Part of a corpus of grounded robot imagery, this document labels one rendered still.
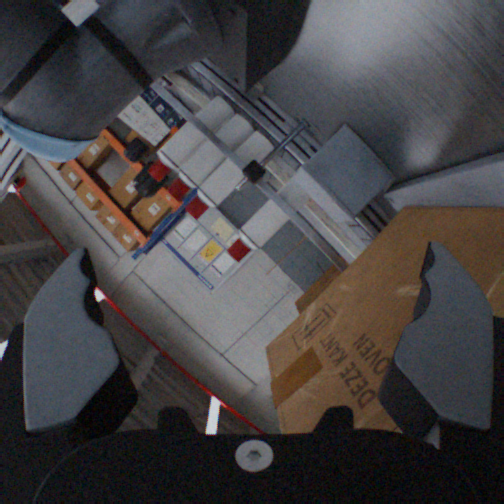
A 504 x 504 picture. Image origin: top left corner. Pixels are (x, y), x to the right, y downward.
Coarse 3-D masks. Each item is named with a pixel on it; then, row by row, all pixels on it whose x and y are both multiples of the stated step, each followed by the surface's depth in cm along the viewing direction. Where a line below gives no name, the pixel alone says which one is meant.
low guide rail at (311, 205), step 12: (180, 84) 63; (192, 96) 63; (228, 120) 63; (276, 168) 64; (288, 180) 64; (312, 204) 64; (324, 216) 64; (336, 228) 64; (348, 240) 64; (360, 252) 64
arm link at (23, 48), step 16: (0, 0) 14; (16, 0) 16; (32, 0) 17; (48, 0) 19; (0, 16) 15; (16, 16) 17; (32, 16) 18; (48, 16) 19; (64, 16) 22; (0, 32) 16; (16, 32) 17; (32, 32) 19; (48, 32) 20; (0, 48) 17; (16, 48) 18; (32, 48) 19; (0, 64) 18; (16, 64) 19; (0, 80) 20
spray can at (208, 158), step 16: (224, 128) 58; (240, 128) 58; (208, 144) 58; (240, 144) 60; (192, 160) 59; (208, 160) 58; (224, 160) 61; (192, 176) 59; (208, 176) 61; (176, 192) 60
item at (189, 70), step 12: (96, 0) 57; (192, 72) 58; (204, 84) 60; (228, 96) 56; (240, 108) 56; (252, 120) 56; (264, 132) 57; (276, 144) 58; (288, 156) 58; (360, 228) 58; (372, 240) 57
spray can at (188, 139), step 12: (216, 96) 58; (204, 108) 58; (216, 108) 57; (228, 108) 58; (204, 120) 58; (216, 120) 58; (180, 132) 58; (192, 132) 58; (168, 144) 59; (180, 144) 58; (192, 144) 59; (168, 156) 58; (180, 156) 59; (156, 168) 59; (168, 168) 60
